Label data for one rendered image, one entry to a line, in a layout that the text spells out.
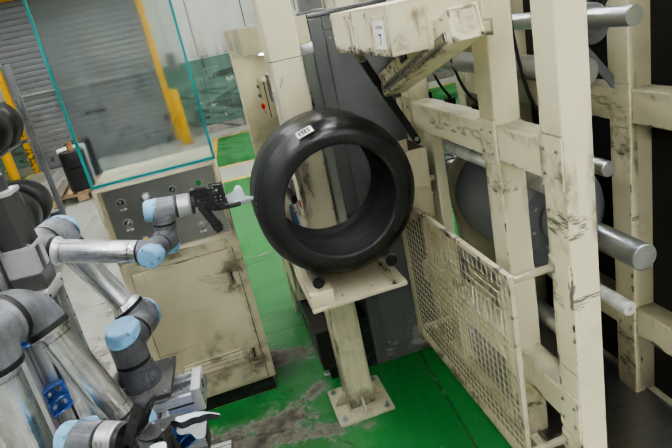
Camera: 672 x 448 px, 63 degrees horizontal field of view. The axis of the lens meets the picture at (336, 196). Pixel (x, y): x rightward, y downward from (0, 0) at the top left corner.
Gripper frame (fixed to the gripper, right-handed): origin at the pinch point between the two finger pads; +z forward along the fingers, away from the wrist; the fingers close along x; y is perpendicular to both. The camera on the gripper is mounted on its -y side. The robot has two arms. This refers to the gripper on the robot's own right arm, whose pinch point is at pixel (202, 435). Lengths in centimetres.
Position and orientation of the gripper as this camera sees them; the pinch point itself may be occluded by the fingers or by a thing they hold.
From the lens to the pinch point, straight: 121.6
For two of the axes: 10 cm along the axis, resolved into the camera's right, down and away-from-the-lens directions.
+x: -2.7, 2.3, -9.3
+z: 9.5, -1.0, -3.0
